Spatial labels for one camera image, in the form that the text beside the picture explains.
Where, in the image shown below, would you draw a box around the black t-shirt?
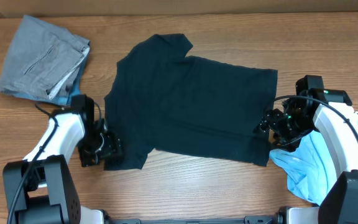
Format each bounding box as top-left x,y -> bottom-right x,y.
104,34 -> 278,170

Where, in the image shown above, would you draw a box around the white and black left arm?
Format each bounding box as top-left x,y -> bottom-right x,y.
2,95 -> 124,224

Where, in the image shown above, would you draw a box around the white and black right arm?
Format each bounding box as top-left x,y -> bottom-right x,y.
256,88 -> 358,223

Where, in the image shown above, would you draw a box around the light blue t-shirt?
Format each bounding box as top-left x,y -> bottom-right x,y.
270,122 -> 358,205

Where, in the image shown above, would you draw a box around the folded blue garment under shorts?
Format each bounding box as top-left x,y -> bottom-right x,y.
2,66 -> 85,106

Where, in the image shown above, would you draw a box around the folded grey shorts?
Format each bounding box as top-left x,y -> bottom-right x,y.
0,15 -> 90,100

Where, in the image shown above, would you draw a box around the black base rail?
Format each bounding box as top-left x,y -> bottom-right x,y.
105,215 -> 275,224

